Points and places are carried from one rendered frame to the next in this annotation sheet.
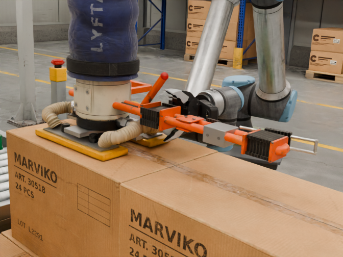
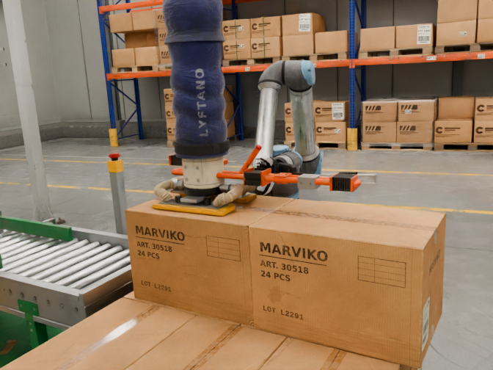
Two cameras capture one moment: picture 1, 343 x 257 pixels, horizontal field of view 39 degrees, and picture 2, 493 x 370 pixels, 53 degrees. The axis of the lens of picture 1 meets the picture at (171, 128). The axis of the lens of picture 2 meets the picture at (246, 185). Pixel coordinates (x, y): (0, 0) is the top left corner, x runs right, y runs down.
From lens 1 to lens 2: 69 cm
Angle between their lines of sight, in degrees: 13
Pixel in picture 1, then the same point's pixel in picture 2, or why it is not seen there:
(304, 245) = (390, 235)
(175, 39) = (152, 128)
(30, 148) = (154, 218)
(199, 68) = (263, 141)
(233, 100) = (296, 161)
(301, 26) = not seen: hidden behind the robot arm
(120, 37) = (218, 124)
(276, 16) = (309, 96)
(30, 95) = (44, 197)
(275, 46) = (309, 119)
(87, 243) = (218, 280)
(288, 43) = not seen: hidden behind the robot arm
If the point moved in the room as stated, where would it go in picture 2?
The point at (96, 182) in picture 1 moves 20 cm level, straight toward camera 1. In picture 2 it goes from (225, 230) to (246, 247)
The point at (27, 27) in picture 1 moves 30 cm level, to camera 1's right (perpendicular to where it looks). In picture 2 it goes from (34, 132) to (64, 129)
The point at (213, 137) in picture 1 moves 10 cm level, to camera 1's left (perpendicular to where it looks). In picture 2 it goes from (306, 183) to (280, 186)
